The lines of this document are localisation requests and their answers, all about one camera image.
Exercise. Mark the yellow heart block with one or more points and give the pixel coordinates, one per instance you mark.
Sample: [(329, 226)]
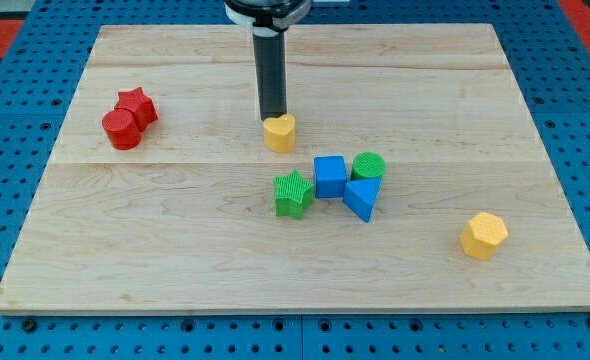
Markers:
[(280, 133)]

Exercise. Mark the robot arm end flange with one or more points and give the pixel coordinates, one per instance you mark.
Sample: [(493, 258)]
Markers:
[(266, 17)]

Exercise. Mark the yellow hexagon block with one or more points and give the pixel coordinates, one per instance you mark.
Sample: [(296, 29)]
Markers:
[(483, 235)]

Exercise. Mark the green star block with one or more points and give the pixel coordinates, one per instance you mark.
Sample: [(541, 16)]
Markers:
[(292, 195)]

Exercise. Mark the blue cube block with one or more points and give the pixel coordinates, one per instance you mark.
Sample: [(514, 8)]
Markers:
[(330, 176)]

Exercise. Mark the blue triangle block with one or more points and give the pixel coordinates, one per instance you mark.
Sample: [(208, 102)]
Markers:
[(360, 196)]

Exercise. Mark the green cylinder block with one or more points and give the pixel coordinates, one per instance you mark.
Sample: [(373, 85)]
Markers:
[(368, 165)]

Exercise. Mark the light wooden board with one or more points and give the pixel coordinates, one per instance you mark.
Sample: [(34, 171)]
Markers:
[(184, 223)]

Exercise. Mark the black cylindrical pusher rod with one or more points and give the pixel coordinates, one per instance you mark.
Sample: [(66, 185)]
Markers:
[(269, 52)]

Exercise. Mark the red star block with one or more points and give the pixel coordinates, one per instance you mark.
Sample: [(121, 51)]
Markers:
[(139, 105)]

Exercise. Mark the red cylinder block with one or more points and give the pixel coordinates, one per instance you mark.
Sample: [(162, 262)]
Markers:
[(121, 129)]

